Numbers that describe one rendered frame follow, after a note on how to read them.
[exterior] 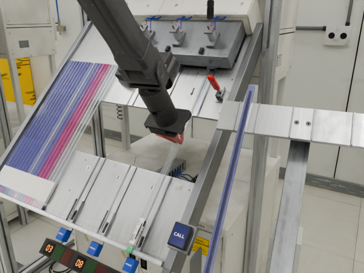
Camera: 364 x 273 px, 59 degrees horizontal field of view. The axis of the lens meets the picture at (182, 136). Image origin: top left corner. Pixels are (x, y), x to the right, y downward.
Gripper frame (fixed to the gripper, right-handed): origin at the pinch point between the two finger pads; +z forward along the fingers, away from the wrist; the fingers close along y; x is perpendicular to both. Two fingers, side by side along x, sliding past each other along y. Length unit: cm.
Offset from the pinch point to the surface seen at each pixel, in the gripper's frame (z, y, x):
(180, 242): 0.4, -11.5, 23.9
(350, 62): 102, -28, -143
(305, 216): 151, -20, -50
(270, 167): 61, -10, -31
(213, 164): 3.3, -10.4, 3.1
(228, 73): -1.1, -5.6, -23.5
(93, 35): -3, 53, -36
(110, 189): 4.1, 14.6, 16.6
